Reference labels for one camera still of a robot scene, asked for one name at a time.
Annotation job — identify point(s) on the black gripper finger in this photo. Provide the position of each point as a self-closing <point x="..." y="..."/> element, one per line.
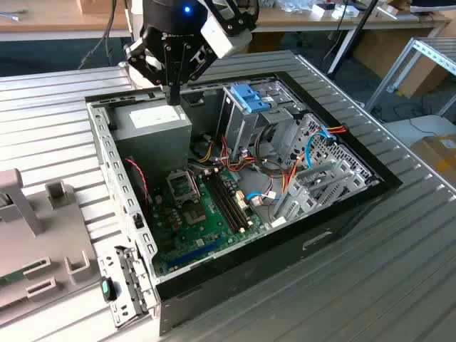
<point x="170" y="94"/>
<point x="177" y="94"/>

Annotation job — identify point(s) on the grey metal disk bay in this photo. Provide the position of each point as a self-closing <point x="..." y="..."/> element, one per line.
<point x="303" y="204"/>

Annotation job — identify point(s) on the grey power supply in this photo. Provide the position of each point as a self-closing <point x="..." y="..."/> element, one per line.
<point x="153" y="142"/>

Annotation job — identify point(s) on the blue plastic drive latch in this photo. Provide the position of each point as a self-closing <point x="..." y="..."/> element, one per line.
<point x="249" y="98"/>

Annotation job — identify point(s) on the grey metal drive cage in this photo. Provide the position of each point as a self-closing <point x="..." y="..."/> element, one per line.
<point x="242" y="132"/>

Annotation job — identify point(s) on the brown box on desk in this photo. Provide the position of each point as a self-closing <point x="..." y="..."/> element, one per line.
<point x="99" y="6"/>

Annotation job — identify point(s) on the CPU socket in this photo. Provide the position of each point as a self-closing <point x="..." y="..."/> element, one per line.
<point x="181" y="185"/>

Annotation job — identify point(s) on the black RAM slot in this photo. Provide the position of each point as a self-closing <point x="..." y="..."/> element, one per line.
<point x="232" y="203"/>
<point x="224" y="204"/>

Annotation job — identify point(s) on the light wooden desk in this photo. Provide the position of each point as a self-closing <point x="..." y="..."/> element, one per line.
<point x="295" y="21"/>
<point x="53" y="21"/>

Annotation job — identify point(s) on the dark square chipset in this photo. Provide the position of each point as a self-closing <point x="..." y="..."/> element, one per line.
<point x="194" y="214"/>

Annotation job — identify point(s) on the green motherboard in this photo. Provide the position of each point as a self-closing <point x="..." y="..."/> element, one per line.
<point x="210" y="231"/>

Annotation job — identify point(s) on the white small box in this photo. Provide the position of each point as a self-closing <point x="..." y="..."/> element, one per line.
<point x="347" y="12"/>
<point x="322" y="10"/>

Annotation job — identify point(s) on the blue expansion slot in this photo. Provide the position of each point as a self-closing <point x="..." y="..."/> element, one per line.
<point x="194" y="253"/>

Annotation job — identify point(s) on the grey parts rack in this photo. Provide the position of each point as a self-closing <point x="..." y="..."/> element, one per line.
<point x="53" y="242"/>

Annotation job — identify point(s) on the open black PC case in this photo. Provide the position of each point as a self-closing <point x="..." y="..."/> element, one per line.
<point x="267" y="270"/>

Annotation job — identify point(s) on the black teal dongle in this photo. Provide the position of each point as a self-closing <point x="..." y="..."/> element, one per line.
<point x="107" y="288"/>

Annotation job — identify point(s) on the large brown cardboard box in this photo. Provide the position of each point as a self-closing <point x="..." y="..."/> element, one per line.
<point x="420" y="78"/>

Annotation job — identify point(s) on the green RAM stick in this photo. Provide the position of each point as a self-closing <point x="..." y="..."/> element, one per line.
<point x="10" y="279"/>

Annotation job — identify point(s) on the white low table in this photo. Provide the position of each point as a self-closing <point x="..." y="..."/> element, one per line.
<point x="427" y="124"/>

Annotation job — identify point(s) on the yellow taped cardboard box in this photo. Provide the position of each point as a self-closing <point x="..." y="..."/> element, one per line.
<point x="434" y="153"/>

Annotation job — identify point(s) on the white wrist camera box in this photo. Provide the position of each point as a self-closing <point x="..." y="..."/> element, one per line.
<point x="222" y="37"/>

